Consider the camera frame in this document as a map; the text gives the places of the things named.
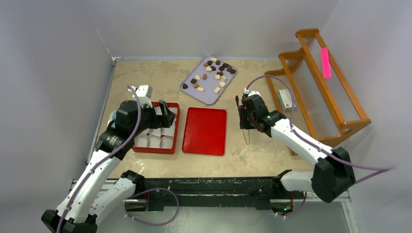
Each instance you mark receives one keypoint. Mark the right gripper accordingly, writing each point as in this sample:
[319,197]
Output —
[243,124]

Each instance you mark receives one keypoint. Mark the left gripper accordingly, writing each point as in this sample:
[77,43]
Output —
[160,121]

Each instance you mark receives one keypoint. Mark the black metal tongs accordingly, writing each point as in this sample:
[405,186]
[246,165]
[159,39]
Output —
[246,136]

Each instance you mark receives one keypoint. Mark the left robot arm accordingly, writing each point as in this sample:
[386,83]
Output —
[83,210]

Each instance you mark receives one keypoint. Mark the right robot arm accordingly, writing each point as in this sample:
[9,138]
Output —
[332,173]

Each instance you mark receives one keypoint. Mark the red chocolate box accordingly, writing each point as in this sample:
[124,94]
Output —
[161,140]

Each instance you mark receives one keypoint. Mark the lavender tray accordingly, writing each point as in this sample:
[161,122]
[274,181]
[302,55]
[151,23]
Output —
[209,73]

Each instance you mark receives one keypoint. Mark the red box lid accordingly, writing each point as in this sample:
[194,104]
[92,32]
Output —
[205,131]

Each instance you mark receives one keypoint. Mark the small white carton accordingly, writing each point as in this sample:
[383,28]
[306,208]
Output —
[285,99]

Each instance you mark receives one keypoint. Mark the orange wooden rack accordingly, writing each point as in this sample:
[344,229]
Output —
[329,107]

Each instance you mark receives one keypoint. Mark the pink sticky label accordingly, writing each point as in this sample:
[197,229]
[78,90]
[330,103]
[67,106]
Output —
[326,68]

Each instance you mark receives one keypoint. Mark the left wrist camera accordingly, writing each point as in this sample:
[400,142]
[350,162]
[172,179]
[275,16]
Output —
[143,91]

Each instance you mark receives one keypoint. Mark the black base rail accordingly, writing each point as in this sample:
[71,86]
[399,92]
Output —
[253,192]

